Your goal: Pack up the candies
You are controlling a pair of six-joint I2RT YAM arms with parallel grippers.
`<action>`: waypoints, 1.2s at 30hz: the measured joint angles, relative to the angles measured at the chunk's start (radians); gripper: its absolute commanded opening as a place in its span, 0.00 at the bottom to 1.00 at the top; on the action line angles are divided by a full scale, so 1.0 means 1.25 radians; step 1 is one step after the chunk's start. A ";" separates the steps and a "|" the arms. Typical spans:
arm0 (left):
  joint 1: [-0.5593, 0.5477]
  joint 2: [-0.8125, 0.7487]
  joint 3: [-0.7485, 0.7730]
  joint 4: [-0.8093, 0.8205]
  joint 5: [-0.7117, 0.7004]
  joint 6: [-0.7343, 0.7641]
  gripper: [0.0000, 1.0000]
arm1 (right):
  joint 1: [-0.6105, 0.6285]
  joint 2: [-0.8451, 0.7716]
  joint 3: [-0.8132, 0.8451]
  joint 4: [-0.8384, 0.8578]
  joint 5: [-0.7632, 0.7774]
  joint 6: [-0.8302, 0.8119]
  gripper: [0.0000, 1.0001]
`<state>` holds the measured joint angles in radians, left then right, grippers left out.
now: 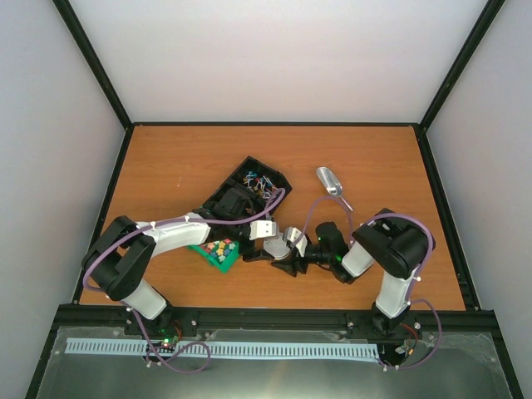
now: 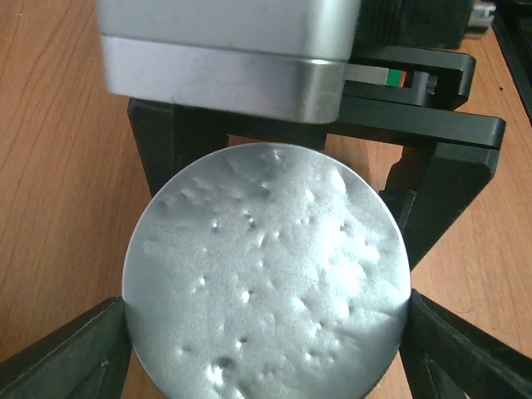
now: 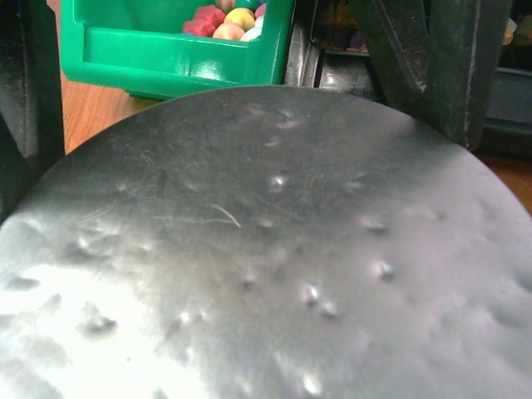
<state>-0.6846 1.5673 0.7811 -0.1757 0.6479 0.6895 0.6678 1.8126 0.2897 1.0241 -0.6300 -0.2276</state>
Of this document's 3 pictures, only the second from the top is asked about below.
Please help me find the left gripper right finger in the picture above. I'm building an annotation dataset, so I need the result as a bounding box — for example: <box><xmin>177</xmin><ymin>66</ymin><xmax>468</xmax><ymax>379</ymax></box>
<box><xmin>400</xmin><ymin>289</ymin><xmax>531</xmax><ymax>398</ymax></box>

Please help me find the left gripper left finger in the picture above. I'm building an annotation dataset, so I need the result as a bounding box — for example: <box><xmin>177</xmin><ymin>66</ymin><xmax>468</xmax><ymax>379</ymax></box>
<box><xmin>1</xmin><ymin>297</ymin><xmax>131</xmax><ymax>398</ymax></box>

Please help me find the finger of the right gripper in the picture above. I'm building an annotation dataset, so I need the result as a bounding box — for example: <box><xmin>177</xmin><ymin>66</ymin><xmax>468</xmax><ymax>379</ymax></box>
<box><xmin>127</xmin><ymin>99</ymin><xmax>229</xmax><ymax>195</ymax></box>

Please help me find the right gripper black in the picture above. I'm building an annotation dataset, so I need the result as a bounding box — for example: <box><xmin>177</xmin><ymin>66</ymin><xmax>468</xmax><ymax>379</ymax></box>
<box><xmin>126</xmin><ymin>0</ymin><xmax>507</xmax><ymax>271</ymax></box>

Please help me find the metal jar lid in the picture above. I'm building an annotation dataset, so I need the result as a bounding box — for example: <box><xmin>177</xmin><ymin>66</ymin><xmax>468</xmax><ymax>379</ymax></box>
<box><xmin>122</xmin><ymin>143</ymin><xmax>411</xmax><ymax>398</ymax></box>

